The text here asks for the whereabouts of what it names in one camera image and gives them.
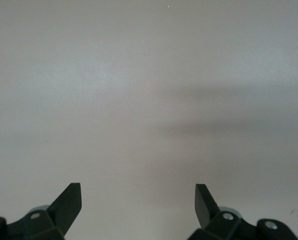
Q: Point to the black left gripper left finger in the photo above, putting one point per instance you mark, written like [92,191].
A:
[38,225]

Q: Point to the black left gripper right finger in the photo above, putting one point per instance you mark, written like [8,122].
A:
[224,225]

